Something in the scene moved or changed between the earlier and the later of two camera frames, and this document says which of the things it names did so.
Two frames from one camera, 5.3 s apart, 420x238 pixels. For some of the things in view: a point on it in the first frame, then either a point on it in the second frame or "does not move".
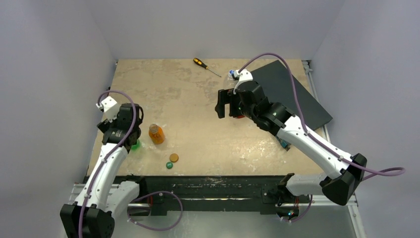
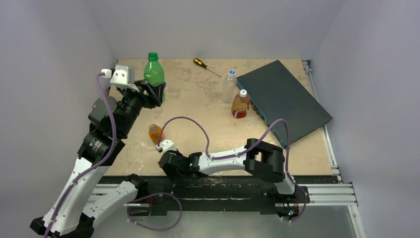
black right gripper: x=228 y=100 → x=167 y=159
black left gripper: x=104 y=125 → x=153 y=97
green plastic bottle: x=136 y=147 → x=153 y=72
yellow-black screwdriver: x=202 y=64 does not move
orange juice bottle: x=156 y=133 does not move
